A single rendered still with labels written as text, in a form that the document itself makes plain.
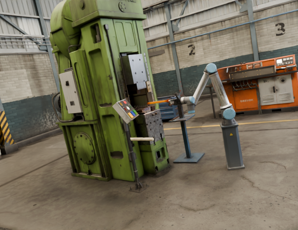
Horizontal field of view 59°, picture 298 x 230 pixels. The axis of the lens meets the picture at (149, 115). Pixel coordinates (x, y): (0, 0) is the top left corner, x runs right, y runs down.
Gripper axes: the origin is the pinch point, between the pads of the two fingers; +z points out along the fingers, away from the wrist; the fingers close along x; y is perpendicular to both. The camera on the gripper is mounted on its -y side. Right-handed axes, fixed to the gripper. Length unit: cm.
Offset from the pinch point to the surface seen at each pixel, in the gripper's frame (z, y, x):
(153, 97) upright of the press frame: 56, 0, 37
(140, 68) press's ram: 43, -49, 2
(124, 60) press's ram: 53, -63, -17
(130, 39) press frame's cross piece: 59, -93, 10
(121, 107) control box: 21, -7, -71
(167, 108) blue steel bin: 235, 73, 313
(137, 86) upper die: 42, -26, -12
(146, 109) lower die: 41.5, 11.2, -1.7
